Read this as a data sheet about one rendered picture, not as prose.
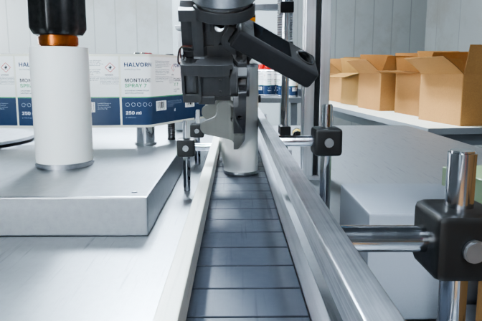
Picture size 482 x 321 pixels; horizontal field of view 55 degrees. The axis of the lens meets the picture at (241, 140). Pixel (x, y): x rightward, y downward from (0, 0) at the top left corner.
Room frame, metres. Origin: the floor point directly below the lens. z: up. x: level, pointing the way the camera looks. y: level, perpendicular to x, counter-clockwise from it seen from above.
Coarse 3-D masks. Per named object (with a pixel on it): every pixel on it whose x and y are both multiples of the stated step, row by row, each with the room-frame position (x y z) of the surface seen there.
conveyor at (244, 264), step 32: (224, 192) 0.57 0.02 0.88; (256, 192) 0.57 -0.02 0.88; (224, 224) 0.44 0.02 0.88; (256, 224) 0.44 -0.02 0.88; (224, 256) 0.36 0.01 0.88; (256, 256) 0.36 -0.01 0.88; (288, 256) 0.36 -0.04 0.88; (192, 288) 0.31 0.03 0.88; (224, 288) 0.31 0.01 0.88; (256, 288) 0.31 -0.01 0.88; (288, 288) 0.31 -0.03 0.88; (192, 320) 0.26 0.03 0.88; (224, 320) 0.26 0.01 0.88; (256, 320) 0.26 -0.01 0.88; (288, 320) 0.26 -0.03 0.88
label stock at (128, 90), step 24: (96, 72) 0.93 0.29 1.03; (120, 72) 0.94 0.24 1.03; (144, 72) 0.94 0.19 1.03; (168, 72) 1.01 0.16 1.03; (96, 96) 0.93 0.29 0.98; (120, 96) 0.94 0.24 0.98; (144, 96) 0.94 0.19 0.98; (168, 96) 1.01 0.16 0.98; (96, 120) 0.93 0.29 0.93; (120, 120) 0.94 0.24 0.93; (144, 120) 0.94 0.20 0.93; (168, 120) 1.00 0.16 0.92
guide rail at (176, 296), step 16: (208, 160) 0.59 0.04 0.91; (208, 176) 0.50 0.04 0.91; (208, 192) 0.45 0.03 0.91; (192, 208) 0.38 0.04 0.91; (192, 224) 0.34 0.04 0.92; (192, 240) 0.30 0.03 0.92; (176, 256) 0.28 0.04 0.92; (192, 256) 0.28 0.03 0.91; (176, 272) 0.25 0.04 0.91; (192, 272) 0.28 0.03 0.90; (176, 288) 0.23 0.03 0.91; (160, 304) 0.22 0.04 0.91; (176, 304) 0.22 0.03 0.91; (160, 320) 0.20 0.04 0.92; (176, 320) 0.20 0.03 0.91
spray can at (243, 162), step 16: (256, 64) 0.67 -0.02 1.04; (256, 80) 0.67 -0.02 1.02; (256, 96) 0.67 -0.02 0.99; (256, 112) 0.67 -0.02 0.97; (256, 128) 0.67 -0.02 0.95; (224, 144) 0.67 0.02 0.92; (256, 144) 0.67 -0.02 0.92; (224, 160) 0.67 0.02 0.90; (240, 160) 0.66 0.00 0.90; (256, 160) 0.67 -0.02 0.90
